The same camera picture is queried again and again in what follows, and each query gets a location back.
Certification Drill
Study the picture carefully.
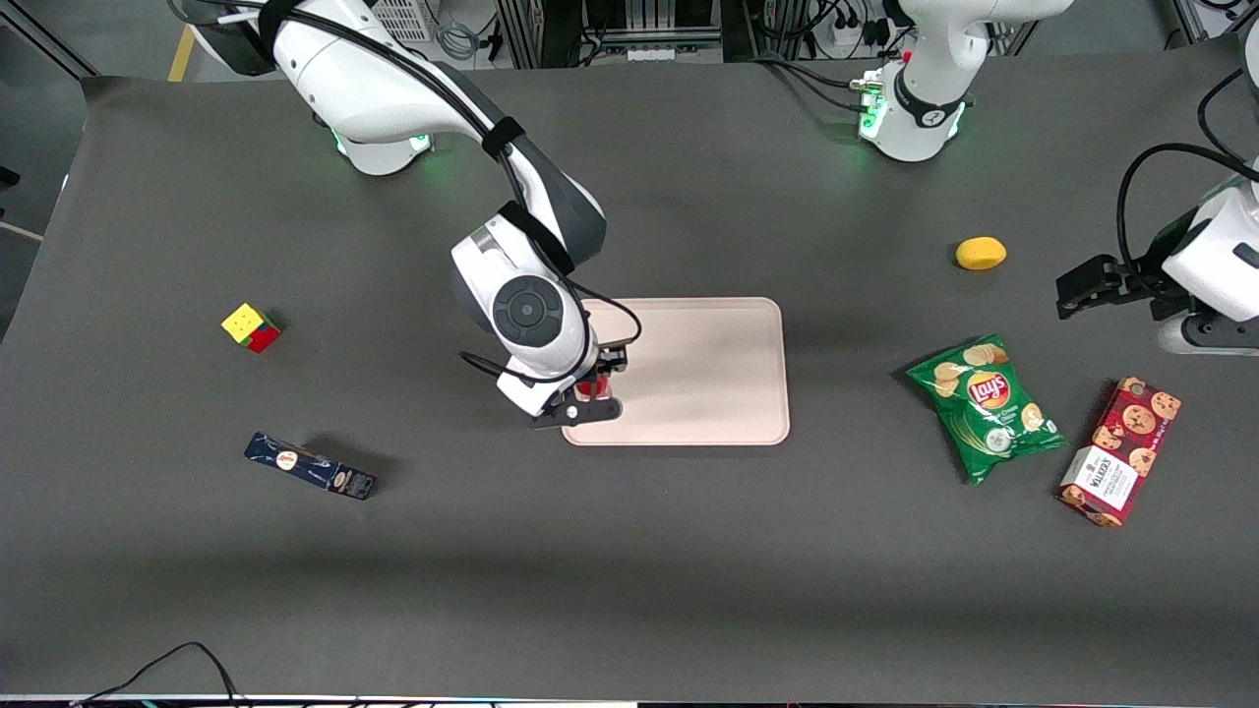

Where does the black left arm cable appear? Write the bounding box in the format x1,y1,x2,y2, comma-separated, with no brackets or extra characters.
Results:
1116,67,1259,262

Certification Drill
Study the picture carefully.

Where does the thin black floor cable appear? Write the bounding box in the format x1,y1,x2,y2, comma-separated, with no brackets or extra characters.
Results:
69,642,247,708

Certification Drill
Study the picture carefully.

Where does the white mesh box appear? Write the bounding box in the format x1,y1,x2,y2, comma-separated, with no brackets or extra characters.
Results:
374,0,435,43

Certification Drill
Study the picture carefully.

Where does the dark blue narrow box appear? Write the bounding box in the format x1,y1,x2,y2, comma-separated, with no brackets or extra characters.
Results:
244,432,378,501

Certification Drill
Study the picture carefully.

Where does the colourful puzzle cube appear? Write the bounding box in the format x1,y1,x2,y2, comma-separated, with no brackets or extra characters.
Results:
221,303,282,353

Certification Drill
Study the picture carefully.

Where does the pink plastic tray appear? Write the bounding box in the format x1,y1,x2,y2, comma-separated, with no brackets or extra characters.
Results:
562,297,791,446

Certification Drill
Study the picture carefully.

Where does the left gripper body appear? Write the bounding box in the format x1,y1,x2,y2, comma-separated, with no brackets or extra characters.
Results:
1146,182,1259,322

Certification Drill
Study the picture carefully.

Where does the dark grey table mat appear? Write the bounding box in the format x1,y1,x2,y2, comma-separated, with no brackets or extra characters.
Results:
0,61,1259,704

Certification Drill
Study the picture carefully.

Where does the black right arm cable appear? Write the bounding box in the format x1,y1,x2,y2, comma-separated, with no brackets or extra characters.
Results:
216,0,643,386

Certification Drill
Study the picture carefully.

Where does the red cookie box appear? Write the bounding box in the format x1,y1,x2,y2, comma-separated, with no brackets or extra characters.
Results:
1058,377,1182,528

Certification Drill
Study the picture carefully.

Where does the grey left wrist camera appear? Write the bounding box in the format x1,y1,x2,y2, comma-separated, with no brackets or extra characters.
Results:
1155,313,1259,357

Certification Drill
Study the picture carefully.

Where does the yellow lemon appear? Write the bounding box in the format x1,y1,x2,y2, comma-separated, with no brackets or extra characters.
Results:
955,236,1008,271

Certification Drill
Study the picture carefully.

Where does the white power strip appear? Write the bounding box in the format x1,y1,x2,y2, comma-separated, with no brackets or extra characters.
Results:
831,18,892,52

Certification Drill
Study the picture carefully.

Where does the black aluminium frame rack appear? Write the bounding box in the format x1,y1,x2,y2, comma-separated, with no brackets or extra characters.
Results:
497,0,750,68

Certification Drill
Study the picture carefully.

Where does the grey coiled cable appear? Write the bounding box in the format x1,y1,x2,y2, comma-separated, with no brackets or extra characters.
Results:
436,18,485,62

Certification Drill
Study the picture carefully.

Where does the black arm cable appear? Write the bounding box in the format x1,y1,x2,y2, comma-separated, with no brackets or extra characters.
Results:
1116,67,1259,262
216,0,643,386

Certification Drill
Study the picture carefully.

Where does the black base cable bundle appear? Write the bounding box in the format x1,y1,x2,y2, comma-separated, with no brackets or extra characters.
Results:
752,54,871,111

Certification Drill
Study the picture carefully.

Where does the green chips bag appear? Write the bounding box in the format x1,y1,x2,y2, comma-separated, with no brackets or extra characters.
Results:
906,334,1069,486

